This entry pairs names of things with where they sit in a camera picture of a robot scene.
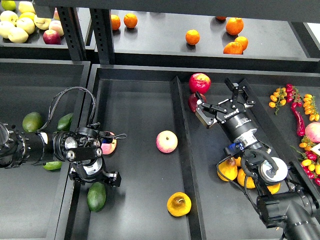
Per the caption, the yellow pear left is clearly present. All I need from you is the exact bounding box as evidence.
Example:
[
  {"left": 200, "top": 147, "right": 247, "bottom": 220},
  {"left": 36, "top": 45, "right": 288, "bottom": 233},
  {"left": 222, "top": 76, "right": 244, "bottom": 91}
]
[{"left": 218, "top": 157, "right": 238, "bottom": 181}]

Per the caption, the black tray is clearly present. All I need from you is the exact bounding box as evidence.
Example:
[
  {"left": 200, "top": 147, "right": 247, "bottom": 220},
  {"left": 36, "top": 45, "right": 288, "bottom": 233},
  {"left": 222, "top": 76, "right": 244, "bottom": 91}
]
[
  {"left": 54, "top": 63, "right": 320, "bottom": 240},
  {"left": 0, "top": 59, "right": 90, "bottom": 240}
]

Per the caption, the red cherry tomato vine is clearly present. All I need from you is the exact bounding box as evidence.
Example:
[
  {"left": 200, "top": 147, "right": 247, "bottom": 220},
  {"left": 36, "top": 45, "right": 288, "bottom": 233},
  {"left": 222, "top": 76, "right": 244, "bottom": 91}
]
[{"left": 285, "top": 83, "right": 303, "bottom": 108}]

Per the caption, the black tray divider right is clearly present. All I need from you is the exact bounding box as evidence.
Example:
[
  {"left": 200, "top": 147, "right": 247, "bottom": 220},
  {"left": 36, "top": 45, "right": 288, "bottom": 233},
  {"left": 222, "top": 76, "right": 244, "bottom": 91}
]
[{"left": 240, "top": 79, "right": 320, "bottom": 208}]

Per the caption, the pink apple right edge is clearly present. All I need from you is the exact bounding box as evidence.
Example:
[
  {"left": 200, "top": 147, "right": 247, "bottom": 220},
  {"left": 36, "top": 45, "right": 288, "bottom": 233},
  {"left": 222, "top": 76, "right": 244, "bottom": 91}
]
[{"left": 305, "top": 122, "right": 320, "bottom": 143}]

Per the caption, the orange cherry tomato vine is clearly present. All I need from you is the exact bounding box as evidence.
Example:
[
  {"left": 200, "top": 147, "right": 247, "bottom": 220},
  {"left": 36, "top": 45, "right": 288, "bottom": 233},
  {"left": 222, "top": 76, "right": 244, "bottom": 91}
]
[
  {"left": 268, "top": 87, "right": 287, "bottom": 115},
  {"left": 303, "top": 94, "right": 320, "bottom": 122}
]

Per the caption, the bright red apple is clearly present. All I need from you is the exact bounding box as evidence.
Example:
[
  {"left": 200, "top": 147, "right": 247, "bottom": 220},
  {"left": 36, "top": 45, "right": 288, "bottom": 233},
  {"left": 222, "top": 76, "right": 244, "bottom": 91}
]
[{"left": 189, "top": 73, "right": 211, "bottom": 94}]

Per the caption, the black tray divider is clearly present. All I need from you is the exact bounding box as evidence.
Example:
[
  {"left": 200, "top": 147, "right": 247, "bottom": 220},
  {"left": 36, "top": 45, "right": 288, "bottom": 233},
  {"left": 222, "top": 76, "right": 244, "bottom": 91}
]
[
  {"left": 170, "top": 76, "right": 207, "bottom": 240},
  {"left": 240, "top": 79, "right": 320, "bottom": 208}
]

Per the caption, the bright green avocado lowest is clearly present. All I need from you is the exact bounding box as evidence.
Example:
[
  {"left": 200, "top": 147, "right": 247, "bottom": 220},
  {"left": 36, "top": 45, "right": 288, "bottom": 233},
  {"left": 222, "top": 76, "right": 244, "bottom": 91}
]
[{"left": 43, "top": 161, "right": 62, "bottom": 171}]

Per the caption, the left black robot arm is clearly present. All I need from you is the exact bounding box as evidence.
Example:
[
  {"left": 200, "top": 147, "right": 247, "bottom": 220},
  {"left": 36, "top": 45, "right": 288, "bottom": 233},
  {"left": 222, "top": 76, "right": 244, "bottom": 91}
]
[{"left": 0, "top": 87, "right": 127, "bottom": 187}]

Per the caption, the pink apple left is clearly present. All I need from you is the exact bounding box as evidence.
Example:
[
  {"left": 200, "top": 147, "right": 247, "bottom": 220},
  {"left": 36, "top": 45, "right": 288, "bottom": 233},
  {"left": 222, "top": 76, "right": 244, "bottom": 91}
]
[{"left": 101, "top": 138, "right": 117, "bottom": 155}]

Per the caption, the mixed cherry tomato bunch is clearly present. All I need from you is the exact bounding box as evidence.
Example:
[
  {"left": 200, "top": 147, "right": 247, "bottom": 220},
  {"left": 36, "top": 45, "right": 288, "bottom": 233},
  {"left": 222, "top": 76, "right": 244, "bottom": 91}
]
[{"left": 291, "top": 135, "right": 320, "bottom": 186}]

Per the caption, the white label card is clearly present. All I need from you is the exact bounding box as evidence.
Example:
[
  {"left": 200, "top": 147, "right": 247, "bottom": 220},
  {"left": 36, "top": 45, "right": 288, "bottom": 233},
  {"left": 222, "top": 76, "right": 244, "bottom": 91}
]
[{"left": 310, "top": 143, "right": 320, "bottom": 156}]

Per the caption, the pink apple centre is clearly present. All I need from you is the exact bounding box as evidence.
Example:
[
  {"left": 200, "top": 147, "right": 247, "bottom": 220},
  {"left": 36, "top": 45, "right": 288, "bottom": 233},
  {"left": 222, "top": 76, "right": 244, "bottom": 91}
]
[{"left": 156, "top": 130, "right": 178, "bottom": 154}]

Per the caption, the yellow pear middle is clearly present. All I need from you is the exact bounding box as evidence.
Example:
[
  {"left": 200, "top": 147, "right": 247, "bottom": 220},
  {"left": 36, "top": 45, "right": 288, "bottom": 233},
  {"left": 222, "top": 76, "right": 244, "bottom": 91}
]
[{"left": 235, "top": 156, "right": 241, "bottom": 167}]

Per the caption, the orange on shelf left edge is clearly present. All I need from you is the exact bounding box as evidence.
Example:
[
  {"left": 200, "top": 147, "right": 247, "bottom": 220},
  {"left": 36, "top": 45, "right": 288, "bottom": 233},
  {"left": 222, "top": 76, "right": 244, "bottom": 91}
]
[{"left": 110, "top": 14, "right": 121, "bottom": 31}]

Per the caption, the orange cherry tomato vine left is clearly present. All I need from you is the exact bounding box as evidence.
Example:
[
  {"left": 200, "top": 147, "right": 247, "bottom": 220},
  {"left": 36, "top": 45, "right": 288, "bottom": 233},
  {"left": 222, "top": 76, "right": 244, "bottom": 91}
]
[{"left": 268, "top": 87, "right": 287, "bottom": 115}]

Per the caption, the green avocado by tray wall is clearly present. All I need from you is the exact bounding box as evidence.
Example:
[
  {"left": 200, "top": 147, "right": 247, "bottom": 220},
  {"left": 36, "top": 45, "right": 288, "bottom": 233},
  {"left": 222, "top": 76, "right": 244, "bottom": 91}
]
[{"left": 57, "top": 112, "right": 74, "bottom": 131}]

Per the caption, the yellow pear upper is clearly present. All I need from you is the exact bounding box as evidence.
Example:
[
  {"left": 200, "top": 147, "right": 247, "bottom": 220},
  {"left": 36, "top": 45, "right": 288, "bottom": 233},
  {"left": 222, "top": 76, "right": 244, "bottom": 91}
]
[{"left": 237, "top": 168, "right": 256, "bottom": 189}]

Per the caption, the red chili pepper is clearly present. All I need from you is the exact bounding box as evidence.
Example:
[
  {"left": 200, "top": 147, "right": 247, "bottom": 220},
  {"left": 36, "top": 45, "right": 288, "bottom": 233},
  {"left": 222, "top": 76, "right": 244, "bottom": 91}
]
[{"left": 290, "top": 102, "right": 305, "bottom": 137}]

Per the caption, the black upper shelf left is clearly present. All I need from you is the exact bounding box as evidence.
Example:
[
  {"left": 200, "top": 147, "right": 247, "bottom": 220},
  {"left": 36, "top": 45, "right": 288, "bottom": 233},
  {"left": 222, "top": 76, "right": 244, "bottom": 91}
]
[{"left": 0, "top": 7, "right": 95, "bottom": 60}]

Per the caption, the orange cherry tomato vine right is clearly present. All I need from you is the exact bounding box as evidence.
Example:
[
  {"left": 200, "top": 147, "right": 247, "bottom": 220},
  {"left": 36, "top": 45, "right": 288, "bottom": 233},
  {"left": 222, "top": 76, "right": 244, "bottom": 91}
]
[{"left": 303, "top": 94, "right": 320, "bottom": 122}]

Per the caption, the yellow pear lower right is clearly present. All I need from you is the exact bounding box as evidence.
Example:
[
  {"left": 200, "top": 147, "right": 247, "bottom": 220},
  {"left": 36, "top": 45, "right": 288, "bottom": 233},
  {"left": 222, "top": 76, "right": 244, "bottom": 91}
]
[{"left": 267, "top": 183, "right": 281, "bottom": 195}]

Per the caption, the orange on shelf front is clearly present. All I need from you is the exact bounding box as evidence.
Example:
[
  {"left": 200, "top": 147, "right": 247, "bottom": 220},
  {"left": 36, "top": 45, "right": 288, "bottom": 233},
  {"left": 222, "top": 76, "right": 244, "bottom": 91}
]
[{"left": 223, "top": 41, "right": 243, "bottom": 55}]

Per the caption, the black left tray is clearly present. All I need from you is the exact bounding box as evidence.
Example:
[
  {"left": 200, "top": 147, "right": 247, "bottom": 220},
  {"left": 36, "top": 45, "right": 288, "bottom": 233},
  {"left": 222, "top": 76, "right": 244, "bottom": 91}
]
[{"left": 0, "top": 59, "right": 90, "bottom": 240}]

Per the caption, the red apple on shelf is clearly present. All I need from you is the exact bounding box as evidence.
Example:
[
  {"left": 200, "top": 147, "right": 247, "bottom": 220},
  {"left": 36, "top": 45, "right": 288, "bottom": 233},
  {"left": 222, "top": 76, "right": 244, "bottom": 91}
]
[{"left": 42, "top": 29, "right": 61, "bottom": 45}]

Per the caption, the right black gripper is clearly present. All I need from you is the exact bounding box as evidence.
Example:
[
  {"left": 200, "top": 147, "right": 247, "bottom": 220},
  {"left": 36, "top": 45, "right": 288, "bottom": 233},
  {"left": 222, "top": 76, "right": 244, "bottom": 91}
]
[{"left": 195, "top": 77, "right": 258, "bottom": 144}]

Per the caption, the black tray divider left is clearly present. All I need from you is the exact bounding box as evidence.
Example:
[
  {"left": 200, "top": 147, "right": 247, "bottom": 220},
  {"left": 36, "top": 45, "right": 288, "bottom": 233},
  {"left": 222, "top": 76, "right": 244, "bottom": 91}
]
[{"left": 170, "top": 76, "right": 207, "bottom": 240}]

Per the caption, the black shelf post right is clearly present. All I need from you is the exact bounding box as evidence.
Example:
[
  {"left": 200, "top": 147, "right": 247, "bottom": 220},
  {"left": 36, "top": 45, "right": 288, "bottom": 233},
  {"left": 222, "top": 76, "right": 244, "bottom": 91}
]
[{"left": 89, "top": 8, "right": 115, "bottom": 65}]

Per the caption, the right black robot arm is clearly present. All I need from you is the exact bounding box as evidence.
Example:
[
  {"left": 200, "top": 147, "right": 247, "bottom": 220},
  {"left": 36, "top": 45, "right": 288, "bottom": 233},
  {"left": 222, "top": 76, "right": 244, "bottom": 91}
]
[{"left": 195, "top": 79, "right": 320, "bottom": 240}]

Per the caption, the orange on shelf centre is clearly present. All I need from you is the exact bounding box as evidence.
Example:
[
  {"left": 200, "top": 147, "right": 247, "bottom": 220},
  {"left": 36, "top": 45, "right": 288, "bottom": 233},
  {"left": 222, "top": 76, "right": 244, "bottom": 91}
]
[{"left": 185, "top": 29, "right": 200, "bottom": 46}]

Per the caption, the black upper shelf right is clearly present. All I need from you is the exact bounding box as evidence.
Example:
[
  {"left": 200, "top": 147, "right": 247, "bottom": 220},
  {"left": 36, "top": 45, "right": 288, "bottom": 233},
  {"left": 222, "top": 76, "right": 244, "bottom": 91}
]
[{"left": 112, "top": 11, "right": 320, "bottom": 73}]

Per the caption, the large orange on shelf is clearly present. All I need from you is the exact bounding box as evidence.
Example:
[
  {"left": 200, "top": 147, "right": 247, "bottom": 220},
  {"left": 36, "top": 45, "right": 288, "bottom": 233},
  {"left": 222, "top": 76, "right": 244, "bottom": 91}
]
[{"left": 225, "top": 17, "right": 244, "bottom": 36}]

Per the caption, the orange on shelf right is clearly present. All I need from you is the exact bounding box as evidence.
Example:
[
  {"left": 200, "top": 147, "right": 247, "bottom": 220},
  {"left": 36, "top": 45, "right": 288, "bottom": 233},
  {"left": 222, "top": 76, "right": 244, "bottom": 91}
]
[{"left": 234, "top": 36, "right": 249, "bottom": 51}]

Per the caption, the dark red apple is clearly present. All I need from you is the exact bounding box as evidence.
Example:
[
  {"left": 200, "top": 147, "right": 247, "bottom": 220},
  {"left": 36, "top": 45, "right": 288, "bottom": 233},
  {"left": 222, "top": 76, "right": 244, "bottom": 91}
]
[{"left": 188, "top": 93, "right": 198, "bottom": 113}]

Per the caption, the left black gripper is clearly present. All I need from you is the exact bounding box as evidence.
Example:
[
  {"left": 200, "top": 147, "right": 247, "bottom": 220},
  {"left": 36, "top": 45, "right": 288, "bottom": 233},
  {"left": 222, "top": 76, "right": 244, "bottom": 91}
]
[{"left": 68, "top": 157, "right": 122, "bottom": 187}]

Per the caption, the dark green avocado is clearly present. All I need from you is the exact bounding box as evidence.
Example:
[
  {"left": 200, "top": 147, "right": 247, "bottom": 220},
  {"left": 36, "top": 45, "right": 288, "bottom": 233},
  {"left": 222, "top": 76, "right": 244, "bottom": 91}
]
[{"left": 87, "top": 182, "right": 106, "bottom": 212}]

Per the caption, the black centre tray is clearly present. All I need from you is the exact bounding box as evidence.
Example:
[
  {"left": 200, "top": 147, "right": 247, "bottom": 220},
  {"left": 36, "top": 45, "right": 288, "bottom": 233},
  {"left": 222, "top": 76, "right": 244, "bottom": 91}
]
[{"left": 54, "top": 63, "right": 320, "bottom": 240}]

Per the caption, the black shelf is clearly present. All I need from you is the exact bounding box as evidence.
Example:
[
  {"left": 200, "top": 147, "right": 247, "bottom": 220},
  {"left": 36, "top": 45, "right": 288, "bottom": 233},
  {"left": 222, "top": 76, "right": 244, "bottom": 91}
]
[
  {"left": 0, "top": 7, "right": 95, "bottom": 60},
  {"left": 112, "top": 11, "right": 320, "bottom": 73}
]

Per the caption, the yellow pear with stem up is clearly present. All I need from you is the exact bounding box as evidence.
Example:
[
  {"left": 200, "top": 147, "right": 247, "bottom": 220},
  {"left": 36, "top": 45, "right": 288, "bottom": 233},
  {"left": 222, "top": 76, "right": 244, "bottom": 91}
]
[{"left": 166, "top": 192, "right": 192, "bottom": 217}]

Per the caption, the orange partly hidden top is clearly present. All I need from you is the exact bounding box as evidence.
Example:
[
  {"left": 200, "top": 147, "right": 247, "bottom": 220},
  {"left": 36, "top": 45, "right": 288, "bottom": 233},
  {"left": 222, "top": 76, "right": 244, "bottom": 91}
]
[{"left": 215, "top": 16, "right": 227, "bottom": 21}]

